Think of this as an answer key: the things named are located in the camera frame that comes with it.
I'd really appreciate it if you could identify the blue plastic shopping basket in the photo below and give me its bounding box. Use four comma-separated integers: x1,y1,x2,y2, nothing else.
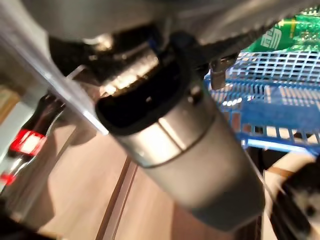
203,48,320,153

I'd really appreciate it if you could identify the clear shelf edge strip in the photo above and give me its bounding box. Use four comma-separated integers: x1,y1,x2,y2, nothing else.
0,0,111,136

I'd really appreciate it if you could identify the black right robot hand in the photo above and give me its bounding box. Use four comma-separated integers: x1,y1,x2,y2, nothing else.
37,0,308,230

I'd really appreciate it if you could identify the coca cola bottle red label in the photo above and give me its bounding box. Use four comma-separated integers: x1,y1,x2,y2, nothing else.
0,93,67,191

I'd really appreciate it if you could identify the green sprite bottle yellow cap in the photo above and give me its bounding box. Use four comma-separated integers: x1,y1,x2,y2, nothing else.
247,14,320,55

